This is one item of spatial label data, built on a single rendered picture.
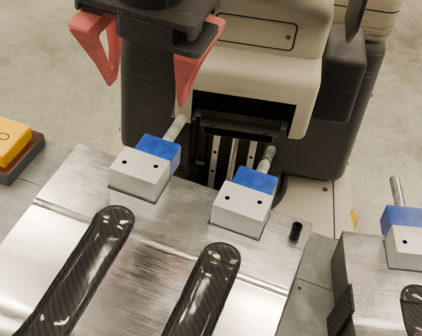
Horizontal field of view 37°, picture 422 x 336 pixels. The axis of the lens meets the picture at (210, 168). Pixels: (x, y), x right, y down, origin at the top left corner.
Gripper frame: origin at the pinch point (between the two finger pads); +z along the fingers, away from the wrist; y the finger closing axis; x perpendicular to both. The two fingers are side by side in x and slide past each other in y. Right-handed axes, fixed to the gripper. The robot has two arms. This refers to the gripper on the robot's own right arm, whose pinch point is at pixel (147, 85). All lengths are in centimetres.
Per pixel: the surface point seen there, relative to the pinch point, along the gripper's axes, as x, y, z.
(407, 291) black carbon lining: 0.7, 28.0, 16.1
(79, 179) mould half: -2.5, -6.1, 12.1
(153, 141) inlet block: 4.4, -1.1, 10.6
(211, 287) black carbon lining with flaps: -8.7, 10.5, 13.2
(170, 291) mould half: -10.9, 7.4, 12.8
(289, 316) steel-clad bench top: -3.1, 17.8, 21.4
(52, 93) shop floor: 102, -79, 99
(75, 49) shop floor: 129, -85, 99
